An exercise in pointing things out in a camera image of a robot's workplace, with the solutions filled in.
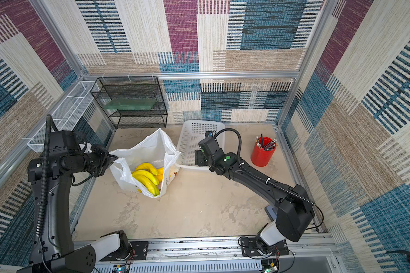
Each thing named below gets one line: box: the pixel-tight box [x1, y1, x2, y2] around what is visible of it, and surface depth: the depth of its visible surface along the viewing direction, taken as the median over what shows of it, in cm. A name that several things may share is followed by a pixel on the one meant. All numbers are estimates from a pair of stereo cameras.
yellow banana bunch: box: [132, 162, 164, 197], surface depth 87 cm
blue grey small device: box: [264, 205, 278, 222], surface depth 83 cm
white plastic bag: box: [109, 127, 181, 198], surface depth 77 cm
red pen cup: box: [250, 136, 277, 167], surface depth 95 cm
